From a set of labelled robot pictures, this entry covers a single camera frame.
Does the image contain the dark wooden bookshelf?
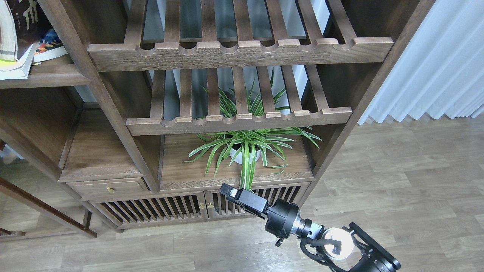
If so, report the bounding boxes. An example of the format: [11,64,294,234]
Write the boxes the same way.
[1,0,434,232]

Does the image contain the yellow cover book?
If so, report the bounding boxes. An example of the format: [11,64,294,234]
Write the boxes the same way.
[0,43,39,80]

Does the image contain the white curtain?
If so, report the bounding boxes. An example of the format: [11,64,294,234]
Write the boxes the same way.
[357,0,484,125]

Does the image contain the green spider plant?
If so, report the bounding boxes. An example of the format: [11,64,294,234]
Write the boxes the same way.
[184,79,322,190]

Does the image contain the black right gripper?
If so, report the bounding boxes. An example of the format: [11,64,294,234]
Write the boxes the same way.
[219,184,323,247]

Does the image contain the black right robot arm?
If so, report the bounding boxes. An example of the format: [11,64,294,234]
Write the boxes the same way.
[219,184,401,272]

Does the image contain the maroon book white characters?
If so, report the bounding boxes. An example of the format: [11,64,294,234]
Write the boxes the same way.
[0,0,51,61]

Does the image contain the colourful small paperback book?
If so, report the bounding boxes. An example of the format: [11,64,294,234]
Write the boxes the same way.
[33,29,68,62]

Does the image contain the white plant pot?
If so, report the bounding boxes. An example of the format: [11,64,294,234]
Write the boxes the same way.
[229,147,261,166]

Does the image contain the wooden side table frame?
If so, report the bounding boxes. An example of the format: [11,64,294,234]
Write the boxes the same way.
[1,142,97,241]

